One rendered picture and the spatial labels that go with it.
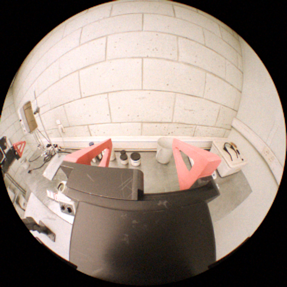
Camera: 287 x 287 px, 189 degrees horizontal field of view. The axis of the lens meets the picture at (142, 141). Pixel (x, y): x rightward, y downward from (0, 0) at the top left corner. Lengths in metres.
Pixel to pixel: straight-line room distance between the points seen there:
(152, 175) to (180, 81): 0.63
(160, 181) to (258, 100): 1.12
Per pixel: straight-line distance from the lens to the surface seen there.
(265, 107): 1.04
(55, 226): 0.73
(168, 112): 0.63
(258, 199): 1.12
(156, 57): 0.62
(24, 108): 0.83
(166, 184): 0.55
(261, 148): 0.97
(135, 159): 0.55
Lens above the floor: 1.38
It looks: 36 degrees down
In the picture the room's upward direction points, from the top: straight up
